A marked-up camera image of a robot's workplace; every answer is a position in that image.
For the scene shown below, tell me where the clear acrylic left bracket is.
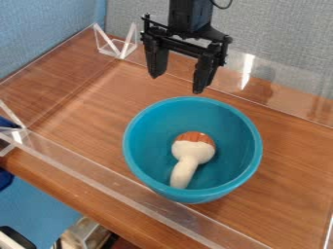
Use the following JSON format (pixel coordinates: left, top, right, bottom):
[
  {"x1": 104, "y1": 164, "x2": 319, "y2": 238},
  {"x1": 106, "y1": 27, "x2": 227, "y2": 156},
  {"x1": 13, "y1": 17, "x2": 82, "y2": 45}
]
[{"x1": 0, "y1": 100, "x2": 27, "y2": 152}]

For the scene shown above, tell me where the blue plastic bowl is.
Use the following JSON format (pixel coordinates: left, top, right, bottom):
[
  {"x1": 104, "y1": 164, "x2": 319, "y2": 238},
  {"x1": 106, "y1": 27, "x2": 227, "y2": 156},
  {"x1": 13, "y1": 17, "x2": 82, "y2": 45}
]
[{"x1": 122, "y1": 96, "x2": 263, "y2": 204}]

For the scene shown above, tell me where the clear acrylic barrier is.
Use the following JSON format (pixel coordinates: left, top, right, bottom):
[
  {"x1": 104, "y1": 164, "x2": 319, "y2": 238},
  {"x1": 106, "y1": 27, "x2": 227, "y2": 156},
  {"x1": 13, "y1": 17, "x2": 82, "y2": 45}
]
[
  {"x1": 104, "y1": 28, "x2": 333, "y2": 129},
  {"x1": 0, "y1": 130, "x2": 271, "y2": 249}
]

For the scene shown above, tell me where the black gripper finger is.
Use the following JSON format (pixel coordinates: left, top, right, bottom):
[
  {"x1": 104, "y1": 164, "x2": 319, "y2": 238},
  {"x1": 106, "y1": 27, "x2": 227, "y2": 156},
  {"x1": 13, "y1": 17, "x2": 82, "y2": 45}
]
[
  {"x1": 144, "y1": 34, "x2": 169, "y2": 78},
  {"x1": 193, "y1": 43, "x2": 221, "y2": 94}
]

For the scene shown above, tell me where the blue object at left edge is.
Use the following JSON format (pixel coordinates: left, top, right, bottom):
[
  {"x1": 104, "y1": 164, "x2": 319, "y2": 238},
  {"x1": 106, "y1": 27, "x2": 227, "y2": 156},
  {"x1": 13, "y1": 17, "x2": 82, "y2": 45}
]
[{"x1": 0, "y1": 116, "x2": 22, "y2": 192}]

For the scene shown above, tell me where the grey metal box below table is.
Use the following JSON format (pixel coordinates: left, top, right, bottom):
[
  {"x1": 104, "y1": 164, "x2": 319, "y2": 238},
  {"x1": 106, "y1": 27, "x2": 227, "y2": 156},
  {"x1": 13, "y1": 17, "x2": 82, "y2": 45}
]
[{"x1": 53, "y1": 217, "x2": 112, "y2": 249}]

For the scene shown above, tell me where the clear acrylic back barrier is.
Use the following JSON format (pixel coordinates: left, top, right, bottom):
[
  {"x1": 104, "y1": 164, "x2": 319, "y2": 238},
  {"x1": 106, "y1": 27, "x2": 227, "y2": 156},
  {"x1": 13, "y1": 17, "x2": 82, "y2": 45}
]
[{"x1": 104, "y1": 28, "x2": 333, "y2": 129}]

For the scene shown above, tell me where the white and orange toy mushroom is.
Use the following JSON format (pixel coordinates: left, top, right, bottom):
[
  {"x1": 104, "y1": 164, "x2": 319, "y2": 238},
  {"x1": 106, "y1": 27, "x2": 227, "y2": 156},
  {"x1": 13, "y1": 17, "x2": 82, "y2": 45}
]
[{"x1": 169, "y1": 131, "x2": 216, "y2": 189}]

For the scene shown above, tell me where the clear acrylic front barrier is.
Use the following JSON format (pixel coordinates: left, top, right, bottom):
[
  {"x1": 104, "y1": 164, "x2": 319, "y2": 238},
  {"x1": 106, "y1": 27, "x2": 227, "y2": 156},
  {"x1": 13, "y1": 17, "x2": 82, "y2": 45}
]
[{"x1": 0, "y1": 130, "x2": 271, "y2": 249}]

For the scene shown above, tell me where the black and white device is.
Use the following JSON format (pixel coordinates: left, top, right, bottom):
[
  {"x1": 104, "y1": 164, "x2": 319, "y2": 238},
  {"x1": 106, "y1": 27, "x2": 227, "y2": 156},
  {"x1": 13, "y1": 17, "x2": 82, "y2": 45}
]
[{"x1": 0, "y1": 226, "x2": 37, "y2": 249}]

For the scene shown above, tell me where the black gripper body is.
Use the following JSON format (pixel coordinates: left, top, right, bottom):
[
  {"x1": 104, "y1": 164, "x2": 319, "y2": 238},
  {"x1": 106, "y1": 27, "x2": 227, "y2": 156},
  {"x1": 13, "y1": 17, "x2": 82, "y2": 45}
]
[{"x1": 141, "y1": 14, "x2": 233, "y2": 66}]

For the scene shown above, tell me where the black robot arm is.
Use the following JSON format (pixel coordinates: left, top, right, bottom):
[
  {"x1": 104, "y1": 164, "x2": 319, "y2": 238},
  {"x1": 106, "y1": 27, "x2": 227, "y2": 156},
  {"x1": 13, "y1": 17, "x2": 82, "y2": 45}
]
[{"x1": 141, "y1": 0, "x2": 233, "y2": 94}]

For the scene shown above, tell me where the black cable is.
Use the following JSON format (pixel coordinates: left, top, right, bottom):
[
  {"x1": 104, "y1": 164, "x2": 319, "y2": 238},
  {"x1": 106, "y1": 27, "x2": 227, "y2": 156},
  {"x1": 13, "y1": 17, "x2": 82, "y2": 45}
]
[{"x1": 211, "y1": 0, "x2": 235, "y2": 10}]

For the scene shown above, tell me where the clear acrylic corner bracket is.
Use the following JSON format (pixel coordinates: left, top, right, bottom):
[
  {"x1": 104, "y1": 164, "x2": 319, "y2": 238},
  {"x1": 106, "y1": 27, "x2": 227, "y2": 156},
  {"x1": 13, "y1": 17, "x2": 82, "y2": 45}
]
[{"x1": 93, "y1": 23, "x2": 138, "y2": 59}]

